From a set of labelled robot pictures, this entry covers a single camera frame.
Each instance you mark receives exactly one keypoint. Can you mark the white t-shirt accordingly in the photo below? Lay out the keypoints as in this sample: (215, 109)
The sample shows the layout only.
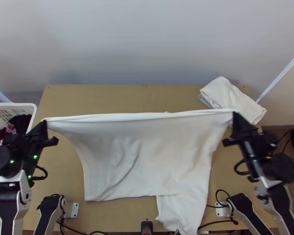
(142, 151)

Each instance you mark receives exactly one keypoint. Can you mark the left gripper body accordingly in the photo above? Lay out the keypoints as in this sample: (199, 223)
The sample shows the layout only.
(36, 144)

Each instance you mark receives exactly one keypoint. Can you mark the cream t-shirt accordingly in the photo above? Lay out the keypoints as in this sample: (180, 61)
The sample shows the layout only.
(232, 95)

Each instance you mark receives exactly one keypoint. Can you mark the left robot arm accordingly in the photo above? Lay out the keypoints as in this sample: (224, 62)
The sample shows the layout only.
(7, 208)

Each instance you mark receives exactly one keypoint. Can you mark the white laundry basket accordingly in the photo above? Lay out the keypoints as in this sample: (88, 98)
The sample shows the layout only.
(5, 107)

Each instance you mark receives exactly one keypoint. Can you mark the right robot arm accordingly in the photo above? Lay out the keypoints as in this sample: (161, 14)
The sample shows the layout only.
(280, 169)

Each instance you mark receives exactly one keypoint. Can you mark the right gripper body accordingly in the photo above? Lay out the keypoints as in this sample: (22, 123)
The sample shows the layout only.
(254, 139)

